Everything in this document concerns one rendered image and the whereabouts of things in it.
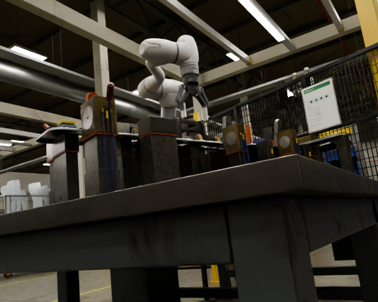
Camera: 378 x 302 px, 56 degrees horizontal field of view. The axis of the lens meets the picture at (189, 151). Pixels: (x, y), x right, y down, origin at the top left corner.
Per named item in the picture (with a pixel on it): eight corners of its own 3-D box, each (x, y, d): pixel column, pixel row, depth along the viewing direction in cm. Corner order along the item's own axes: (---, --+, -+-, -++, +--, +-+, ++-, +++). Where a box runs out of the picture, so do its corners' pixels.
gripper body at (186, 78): (188, 72, 168) (190, 91, 166) (201, 75, 173) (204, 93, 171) (178, 78, 173) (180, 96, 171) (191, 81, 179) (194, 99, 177)
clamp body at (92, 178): (104, 213, 99) (96, 91, 107) (83, 218, 110) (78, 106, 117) (131, 211, 105) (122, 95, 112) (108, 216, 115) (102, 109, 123)
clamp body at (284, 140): (306, 199, 163) (294, 126, 171) (285, 202, 172) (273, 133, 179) (314, 199, 168) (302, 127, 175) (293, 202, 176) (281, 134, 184)
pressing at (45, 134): (54, 126, 111) (53, 121, 112) (32, 143, 128) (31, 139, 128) (302, 149, 200) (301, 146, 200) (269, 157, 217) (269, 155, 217)
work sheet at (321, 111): (341, 123, 218) (331, 76, 225) (308, 133, 235) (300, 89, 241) (342, 124, 219) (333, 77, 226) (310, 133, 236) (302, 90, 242)
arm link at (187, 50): (193, 72, 181) (170, 69, 175) (189, 44, 185) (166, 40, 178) (203, 62, 172) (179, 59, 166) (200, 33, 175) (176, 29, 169)
